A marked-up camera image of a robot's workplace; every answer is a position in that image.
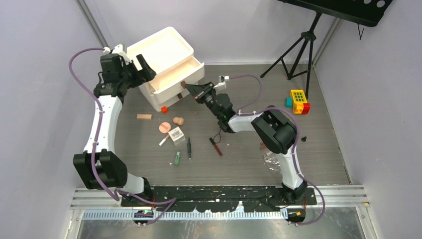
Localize beige makeup sponge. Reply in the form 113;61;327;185
173;117;184;126

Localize white barcode box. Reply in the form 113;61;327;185
168;126;186;145

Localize black music stand tray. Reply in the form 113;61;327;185
283;0;393;27

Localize clear plastic bag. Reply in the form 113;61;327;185
262;151;281;172

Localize black tripod stand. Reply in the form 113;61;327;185
259;11;323;100

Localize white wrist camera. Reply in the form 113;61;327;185
213;75;230;91
103;44;132;64

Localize teal wooden block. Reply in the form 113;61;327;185
285;97;293;108

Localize green lip balm tube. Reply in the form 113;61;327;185
174;151;181;166

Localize red toy block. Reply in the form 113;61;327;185
301;103;311;115

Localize pink powder puff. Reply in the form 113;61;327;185
159;122;172;133

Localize small orange red cube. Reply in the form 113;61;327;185
161;106;168;114

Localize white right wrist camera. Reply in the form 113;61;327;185
213;75;230;91

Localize white drawer organizer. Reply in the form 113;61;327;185
126;26;205;112

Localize black hair loop tool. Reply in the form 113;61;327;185
212;130;221;144

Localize tan wooden block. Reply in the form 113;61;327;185
136;114;152;120

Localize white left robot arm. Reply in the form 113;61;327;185
73;53;156;206

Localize white concealer stick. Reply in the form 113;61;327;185
159;135;170;146

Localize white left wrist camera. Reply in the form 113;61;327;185
103;44;132;64

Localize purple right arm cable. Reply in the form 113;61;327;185
227;74;326;227

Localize yellow toy block house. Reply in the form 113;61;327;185
290;89;308;115

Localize dark green makeup stick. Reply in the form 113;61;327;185
187;138;192;160

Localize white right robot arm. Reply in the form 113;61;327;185
193;83;308;205

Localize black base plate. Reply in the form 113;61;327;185
121;186;317;213

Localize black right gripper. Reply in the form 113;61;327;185
185;82;221;120

